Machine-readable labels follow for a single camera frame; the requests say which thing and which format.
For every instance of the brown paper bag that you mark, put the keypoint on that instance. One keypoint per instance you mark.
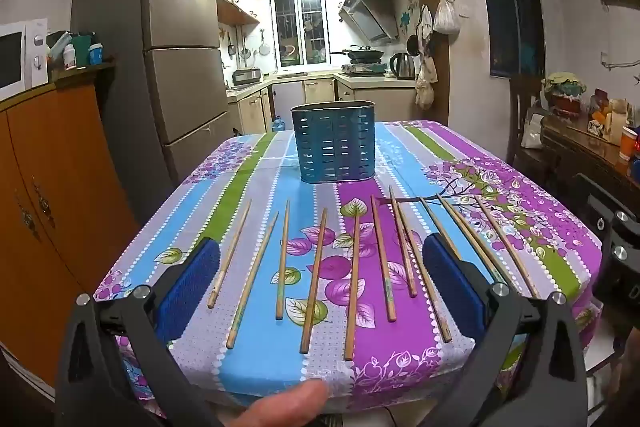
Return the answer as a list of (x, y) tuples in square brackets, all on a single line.
[(619, 119)]

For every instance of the set of wooden chopsticks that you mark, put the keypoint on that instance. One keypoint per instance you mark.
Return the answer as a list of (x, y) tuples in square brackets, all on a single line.
[(382, 257)]

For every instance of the grey electric cooker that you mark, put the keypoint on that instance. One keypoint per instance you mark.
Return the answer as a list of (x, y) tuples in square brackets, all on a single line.
[(247, 76)]

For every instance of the pale blue box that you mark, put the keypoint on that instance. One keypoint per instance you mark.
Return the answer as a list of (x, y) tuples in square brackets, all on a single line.
[(57, 41)]

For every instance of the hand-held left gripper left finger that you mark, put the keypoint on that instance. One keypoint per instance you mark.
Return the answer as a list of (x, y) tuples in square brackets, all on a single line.
[(192, 287)]

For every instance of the white bottle red label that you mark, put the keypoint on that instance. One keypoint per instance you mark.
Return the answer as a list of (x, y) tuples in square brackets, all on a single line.
[(69, 57)]

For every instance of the green container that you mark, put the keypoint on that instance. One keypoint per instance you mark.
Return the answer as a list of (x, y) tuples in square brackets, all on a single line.
[(81, 47)]

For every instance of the orange paper cup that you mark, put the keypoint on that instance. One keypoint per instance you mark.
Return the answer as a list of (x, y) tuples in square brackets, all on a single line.
[(627, 144)]

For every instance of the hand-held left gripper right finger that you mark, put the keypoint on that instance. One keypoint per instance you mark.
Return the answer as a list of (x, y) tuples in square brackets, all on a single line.
[(450, 277)]

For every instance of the flower wall decal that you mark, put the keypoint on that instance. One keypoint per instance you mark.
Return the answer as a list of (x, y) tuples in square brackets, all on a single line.
[(405, 14)]

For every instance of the orange wooden cabinet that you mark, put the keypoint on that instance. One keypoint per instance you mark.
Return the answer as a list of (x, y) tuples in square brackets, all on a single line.
[(65, 167)]

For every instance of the black wok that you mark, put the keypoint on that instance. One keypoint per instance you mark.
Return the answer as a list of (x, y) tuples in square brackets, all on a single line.
[(365, 54)]

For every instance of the white hanging cloth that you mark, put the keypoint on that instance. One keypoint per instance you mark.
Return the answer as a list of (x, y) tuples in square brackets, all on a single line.
[(425, 24)]

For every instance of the hanging small pan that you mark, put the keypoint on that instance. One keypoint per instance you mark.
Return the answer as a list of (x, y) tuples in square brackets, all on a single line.
[(232, 50)]

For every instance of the hanging metal strainer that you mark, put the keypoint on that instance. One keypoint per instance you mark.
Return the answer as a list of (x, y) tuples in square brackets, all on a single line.
[(263, 47), (245, 52)]

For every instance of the steel range hood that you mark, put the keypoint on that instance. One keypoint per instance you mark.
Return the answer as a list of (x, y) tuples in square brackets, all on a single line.
[(367, 14)]

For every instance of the beige mesh bag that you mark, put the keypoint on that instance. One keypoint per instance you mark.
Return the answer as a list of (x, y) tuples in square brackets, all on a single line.
[(425, 96), (427, 72)]

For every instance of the gas stove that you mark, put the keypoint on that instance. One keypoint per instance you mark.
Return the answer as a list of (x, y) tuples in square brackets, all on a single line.
[(362, 68)]

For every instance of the beige base cabinets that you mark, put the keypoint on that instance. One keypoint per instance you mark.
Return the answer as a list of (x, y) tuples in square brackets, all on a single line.
[(320, 92)]

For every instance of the white plastic bag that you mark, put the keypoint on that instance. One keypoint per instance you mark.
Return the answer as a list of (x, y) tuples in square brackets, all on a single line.
[(446, 17)]

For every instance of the dark curtained window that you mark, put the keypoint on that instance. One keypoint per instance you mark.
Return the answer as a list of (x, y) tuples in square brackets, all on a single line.
[(505, 7)]

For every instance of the dark wooden chair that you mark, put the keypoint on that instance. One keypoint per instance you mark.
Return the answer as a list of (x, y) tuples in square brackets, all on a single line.
[(522, 97)]

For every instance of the floral striped tablecloth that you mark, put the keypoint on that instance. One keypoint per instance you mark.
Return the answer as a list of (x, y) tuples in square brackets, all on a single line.
[(345, 192)]

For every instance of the blue and white jar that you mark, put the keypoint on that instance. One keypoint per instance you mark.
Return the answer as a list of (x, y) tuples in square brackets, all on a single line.
[(95, 54)]

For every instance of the white shopping bag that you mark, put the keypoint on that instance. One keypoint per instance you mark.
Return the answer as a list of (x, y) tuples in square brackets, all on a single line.
[(532, 132)]

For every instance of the white microwave oven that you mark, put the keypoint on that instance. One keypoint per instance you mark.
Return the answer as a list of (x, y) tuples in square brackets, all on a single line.
[(15, 57)]

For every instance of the grey-brown three-door refrigerator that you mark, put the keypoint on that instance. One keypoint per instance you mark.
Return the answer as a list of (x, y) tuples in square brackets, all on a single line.
[(185, 7)]

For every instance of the steel electric kettle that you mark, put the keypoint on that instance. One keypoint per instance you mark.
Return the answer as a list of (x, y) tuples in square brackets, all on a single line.
[(402, 67)]

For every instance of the dark wooden side table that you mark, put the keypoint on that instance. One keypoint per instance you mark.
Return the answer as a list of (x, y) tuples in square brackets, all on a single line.
[(575, 147)]

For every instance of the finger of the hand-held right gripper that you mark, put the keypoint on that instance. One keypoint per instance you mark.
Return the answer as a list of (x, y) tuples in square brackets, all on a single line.
[(617, 277), (595, 194)]

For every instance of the blue slotted utensil holder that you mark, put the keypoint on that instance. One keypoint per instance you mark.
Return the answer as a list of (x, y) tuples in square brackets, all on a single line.
[(332, 147)]

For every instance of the barred kitchen window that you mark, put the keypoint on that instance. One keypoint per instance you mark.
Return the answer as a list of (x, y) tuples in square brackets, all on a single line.
[(287, 22)]

